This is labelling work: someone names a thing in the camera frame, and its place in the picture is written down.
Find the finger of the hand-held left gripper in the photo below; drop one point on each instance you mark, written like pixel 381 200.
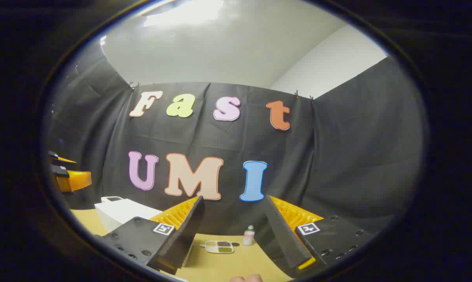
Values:
pixel 75 181
pixel 61 159

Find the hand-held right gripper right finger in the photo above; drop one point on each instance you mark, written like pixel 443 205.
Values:
pixel 283 235

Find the white microwave oven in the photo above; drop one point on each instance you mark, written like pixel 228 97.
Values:
pixel 122 213

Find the small clear pink-label bottle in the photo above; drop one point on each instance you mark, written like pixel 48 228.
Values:
pixel 248 236

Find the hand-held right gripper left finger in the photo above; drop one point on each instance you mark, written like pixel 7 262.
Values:
pixel 187 235

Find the white toaster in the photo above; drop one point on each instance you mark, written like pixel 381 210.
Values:
pixel 112 199

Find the divided white food plate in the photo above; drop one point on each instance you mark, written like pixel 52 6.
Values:
pixel 219 246

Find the black backdrop cloth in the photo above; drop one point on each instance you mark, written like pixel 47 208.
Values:
pixel 337 156

